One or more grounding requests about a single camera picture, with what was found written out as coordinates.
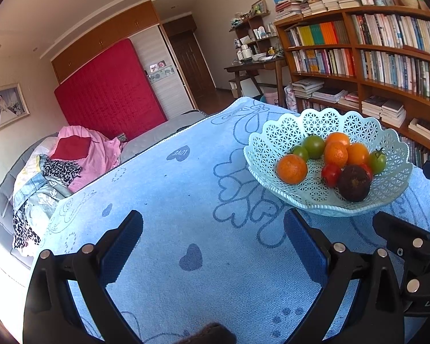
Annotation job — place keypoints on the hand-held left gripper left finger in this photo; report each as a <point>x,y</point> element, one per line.
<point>123,245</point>

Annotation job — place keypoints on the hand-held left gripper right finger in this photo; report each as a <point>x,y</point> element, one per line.
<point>304,245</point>

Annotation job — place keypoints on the small green tomato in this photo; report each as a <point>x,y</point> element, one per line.
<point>301,151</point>
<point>378,161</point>

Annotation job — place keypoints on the red tomato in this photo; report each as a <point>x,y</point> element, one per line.
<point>331,174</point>
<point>368,171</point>

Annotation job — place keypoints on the dark brown round fruit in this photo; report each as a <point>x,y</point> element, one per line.
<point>354,182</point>

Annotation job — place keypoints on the dimpled mandarin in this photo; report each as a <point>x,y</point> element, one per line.
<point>336,153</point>
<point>291,169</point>

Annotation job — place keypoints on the large smooth orange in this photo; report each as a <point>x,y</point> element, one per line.
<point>357,153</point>

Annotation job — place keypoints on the large green tomato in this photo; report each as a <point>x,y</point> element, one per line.
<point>313,146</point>

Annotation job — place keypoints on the oval smooth orange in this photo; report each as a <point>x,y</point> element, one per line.
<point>338,138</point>

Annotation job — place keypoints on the light blue lattice basket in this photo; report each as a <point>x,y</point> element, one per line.
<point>272,139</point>

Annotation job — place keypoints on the black and white patterned cloth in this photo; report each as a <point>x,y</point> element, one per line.
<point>62,170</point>

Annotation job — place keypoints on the pink cloth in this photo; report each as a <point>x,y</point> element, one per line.
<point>100,150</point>

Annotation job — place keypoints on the floral quilt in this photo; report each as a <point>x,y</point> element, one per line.
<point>36,190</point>

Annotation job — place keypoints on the grey sofa bed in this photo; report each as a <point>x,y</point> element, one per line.
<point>147,139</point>

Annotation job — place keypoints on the small patterned box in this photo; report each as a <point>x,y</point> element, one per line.
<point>121,137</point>

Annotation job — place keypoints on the red cushion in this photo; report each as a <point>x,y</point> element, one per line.
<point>71,147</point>

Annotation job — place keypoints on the wooden bookshelf with books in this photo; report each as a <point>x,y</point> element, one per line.
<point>387,61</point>

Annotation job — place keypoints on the white patterned bag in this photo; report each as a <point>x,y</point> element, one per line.
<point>291,96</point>

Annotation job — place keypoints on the pink bin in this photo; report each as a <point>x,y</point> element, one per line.
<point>271,98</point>

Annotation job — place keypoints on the red mattress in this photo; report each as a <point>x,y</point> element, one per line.
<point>111,89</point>

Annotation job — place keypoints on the woven basket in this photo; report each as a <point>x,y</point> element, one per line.
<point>408,0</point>

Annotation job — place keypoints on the framed photo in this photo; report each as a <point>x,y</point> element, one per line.
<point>5,109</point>

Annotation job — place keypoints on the wooden desk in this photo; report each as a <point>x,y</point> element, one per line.
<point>251,66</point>

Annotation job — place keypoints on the dark wooden door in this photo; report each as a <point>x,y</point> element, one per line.
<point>191,61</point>

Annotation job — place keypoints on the wooden wardrobe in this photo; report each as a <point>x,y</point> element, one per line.
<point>107,32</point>

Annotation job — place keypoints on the small wooden shelf unit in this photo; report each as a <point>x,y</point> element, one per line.
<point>243,30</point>

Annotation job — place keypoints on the small framed picture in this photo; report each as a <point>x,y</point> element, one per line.
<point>258,6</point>

